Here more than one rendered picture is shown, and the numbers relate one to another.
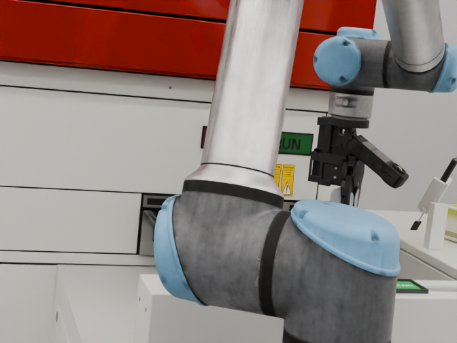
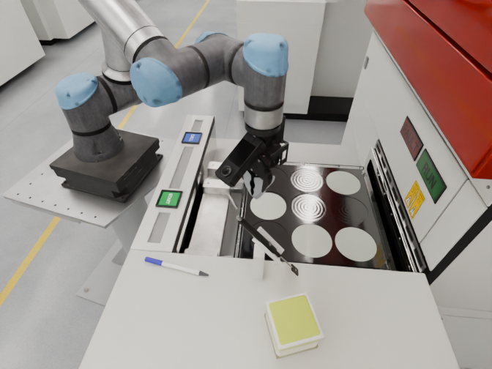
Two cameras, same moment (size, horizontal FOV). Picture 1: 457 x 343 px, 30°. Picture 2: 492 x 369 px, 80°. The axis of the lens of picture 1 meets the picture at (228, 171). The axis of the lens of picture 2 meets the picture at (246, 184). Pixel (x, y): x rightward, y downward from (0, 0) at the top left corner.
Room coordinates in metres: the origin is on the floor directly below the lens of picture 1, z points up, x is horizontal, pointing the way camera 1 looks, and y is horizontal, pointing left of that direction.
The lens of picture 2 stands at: (1.63, -0.67, 1.51)
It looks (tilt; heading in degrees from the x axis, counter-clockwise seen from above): 45 degrees down; 112
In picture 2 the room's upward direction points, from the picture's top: straight up
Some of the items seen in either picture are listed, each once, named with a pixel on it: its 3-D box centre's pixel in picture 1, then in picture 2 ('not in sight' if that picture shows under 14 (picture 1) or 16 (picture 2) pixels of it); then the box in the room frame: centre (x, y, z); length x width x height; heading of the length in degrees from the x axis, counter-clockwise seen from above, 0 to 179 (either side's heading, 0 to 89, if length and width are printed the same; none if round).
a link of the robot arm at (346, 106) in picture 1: (349, 106); (262, 111); (1.47, -0.20, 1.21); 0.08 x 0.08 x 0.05
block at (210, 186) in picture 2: not in sight; (217, 186); (1.32, -0.14, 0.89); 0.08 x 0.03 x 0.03; 17
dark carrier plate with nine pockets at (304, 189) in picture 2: not in sight; (308, 207); (1.59, -0.12, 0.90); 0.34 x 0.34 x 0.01; 17
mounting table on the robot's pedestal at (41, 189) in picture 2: not in sight; (109, 179); (0.86, -0.14, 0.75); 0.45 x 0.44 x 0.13; 4
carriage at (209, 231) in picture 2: not in sight; (213, 213); (1.34, -0.21, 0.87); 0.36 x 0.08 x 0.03; 107
